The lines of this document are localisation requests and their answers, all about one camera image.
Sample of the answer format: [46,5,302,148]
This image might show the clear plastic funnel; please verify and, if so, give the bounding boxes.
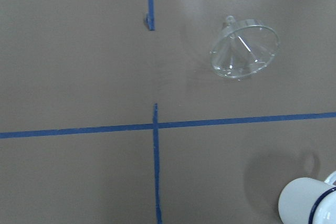
[209,16,280,80]

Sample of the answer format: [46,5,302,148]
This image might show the white enamel mug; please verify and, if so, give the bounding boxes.
[278,172,335,224]

